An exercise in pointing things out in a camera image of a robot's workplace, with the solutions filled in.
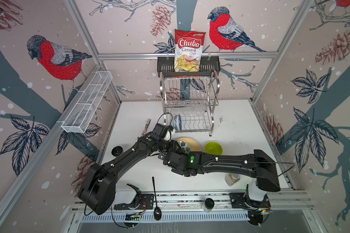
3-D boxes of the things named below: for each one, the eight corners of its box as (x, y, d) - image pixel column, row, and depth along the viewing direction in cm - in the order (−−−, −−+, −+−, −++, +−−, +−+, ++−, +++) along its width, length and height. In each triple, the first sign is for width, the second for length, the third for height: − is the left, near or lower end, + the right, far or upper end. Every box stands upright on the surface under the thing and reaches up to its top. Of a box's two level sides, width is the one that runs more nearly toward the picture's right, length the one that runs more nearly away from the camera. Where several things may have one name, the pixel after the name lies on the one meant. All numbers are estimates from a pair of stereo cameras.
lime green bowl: (203, 152, 93) (204, 149, 89) (205, 143, 97) (206, 139, 94) (220, 157, 91) (222, 153, 87) (221, 147, 95) (223, 143, 92)
